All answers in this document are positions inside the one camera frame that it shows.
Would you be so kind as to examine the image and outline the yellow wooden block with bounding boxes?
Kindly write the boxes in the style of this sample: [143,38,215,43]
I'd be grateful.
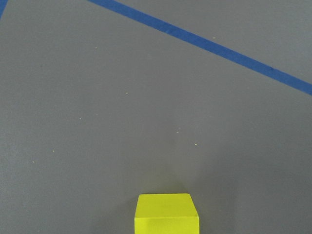
[134,193,200,234]

